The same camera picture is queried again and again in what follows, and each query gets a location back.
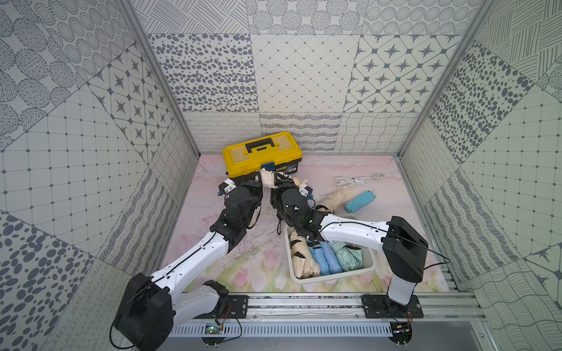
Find small beige umbrella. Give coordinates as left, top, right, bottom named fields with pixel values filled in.
left=260, top=168, right=301, bottom=189

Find pale blue umbrella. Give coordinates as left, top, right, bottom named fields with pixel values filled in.
left=320, top=241, right=343, bottom=274

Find mint green umbrella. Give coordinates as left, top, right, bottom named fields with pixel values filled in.
left=330, top=241, right=364, bottom=272

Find white plastic storage box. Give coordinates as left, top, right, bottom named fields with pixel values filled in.
left=281, top=225, right=376, bottom=285

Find light blue slim umbrella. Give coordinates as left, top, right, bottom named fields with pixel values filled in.
left=309, top=246, right=330, bottom=276

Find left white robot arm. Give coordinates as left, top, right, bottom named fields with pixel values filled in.
left=110, top=172, right=263, bottom=350

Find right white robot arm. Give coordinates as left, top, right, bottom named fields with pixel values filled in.
left=270, top=172, right=429, bottom=306

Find cream umbrella right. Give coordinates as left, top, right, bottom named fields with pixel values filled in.
left=315, top=190, right=351, bottom=214

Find teal umbrella case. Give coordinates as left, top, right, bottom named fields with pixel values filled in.
left=343, top=191, right=376, bottom=214

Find yellow black toolbox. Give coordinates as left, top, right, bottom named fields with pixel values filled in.
left=222, top=132, right=303, bottom=181

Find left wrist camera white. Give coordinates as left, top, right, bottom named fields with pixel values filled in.
left=217, top=178, right=237, bottom=196

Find white coiled cable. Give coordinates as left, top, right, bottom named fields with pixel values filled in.
left=334, top=172, right=386, bottom=191

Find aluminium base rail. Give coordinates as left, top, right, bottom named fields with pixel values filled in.
left=126, top=291, right=466, bottom=347

